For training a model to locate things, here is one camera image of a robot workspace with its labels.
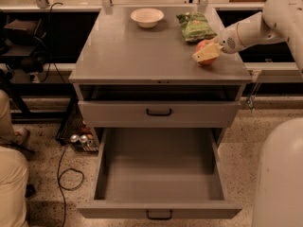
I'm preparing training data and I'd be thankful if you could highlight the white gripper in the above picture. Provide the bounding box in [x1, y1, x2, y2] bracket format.
[192, 23, 245, 62]

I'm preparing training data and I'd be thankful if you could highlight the red apple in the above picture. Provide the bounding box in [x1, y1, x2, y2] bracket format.
[195, 40, 216, 65]

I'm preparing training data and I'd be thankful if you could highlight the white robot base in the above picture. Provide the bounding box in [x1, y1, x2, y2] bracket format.
[252, 118, 303, 227]

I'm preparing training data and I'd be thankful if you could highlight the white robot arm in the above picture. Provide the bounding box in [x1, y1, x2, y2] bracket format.
[192, 0, 303, 73]

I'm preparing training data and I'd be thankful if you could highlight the grey drawer cabinet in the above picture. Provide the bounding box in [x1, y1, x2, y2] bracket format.
[69, 7, 251, 140]

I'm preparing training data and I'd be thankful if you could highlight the closed grey upper drawer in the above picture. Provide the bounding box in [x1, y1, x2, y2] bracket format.
[79, 101, 240, 128]

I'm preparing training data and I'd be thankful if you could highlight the open grey middle drawer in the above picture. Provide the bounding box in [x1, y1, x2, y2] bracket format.
[78, 128, 241, 219]

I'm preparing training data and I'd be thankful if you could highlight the green chip bag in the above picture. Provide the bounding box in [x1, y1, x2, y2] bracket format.
[176, 11, 217, 43]

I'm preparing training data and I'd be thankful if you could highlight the white bowl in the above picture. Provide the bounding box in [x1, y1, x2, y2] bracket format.
[131, 8, 164, 28]

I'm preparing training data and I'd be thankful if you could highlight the silver can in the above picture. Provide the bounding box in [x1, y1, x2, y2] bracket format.
[80, 134, 89, 144]
[70, 134, 80, 143]

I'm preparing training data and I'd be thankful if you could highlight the black equipment on left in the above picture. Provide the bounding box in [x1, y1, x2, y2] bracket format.
[0, 16, 47, 73]

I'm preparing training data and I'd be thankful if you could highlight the white shoe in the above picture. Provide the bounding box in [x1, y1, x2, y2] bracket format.
[14, 127, 29, 144]

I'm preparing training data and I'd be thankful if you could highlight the person beige rear leg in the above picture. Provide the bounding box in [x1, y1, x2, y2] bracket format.
[0, 90, 16, 143]

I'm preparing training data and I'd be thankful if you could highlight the black upper drawer handle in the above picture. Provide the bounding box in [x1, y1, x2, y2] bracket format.
[146, 108, 172, 116]

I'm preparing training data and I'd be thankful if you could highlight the black drawer handle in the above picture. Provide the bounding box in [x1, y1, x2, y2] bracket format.
[146, 108, 172, 116]
[146, 210, 173, 220]

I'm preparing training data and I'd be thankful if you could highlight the wire basket with items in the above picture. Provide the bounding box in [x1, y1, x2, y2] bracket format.
[56, 105, 98, 152]

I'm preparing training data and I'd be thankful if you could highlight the black middle drawer handle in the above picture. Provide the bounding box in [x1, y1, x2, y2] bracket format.
[146, 210, 173, 220]

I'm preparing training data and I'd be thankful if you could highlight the black floor cable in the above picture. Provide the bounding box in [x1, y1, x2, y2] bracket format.
[56, 144, 85, 227]

